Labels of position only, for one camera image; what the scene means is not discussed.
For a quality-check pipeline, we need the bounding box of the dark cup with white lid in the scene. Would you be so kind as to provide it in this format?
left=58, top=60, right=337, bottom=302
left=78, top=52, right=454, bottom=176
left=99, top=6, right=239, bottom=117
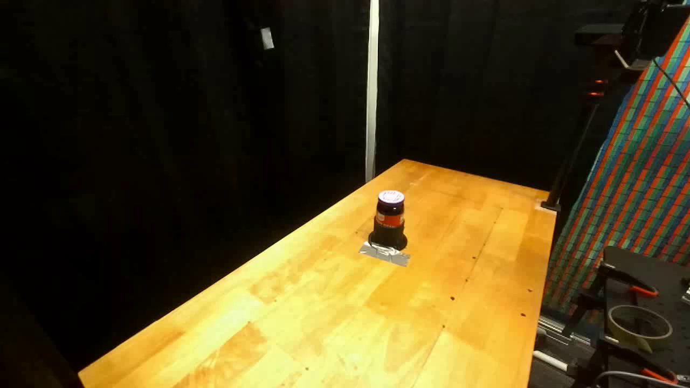
left=368, top=190, right=407, bottom=251

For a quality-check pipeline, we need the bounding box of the roll of tape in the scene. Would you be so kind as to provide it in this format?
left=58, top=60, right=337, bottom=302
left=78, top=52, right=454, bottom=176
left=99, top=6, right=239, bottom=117
left=605, top=303, right=673, bottom=340

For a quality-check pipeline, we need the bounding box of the black tripod stand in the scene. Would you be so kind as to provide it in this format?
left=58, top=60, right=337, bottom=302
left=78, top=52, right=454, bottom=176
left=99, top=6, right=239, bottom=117
left=541, top=23, right=624, bottom=212

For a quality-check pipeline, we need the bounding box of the white vertical pole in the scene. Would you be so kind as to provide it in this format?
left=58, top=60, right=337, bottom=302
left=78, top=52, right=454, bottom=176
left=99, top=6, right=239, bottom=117
left=365, top=0, right=380, bottom=182

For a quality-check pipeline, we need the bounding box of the orange handled clamp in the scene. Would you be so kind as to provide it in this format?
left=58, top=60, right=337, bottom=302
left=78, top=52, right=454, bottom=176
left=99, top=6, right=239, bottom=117
left=600, top=264, right=658, bottom=297

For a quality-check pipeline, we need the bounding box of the colourful striped cloth board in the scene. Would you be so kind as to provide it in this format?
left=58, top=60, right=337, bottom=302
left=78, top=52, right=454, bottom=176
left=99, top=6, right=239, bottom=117
left=543, top=18, right=690, bottom=312

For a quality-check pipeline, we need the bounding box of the small grey wall tag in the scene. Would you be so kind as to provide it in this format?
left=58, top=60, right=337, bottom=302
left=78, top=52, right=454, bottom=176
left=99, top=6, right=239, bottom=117
left=258, top=29, right=275, bottom=49

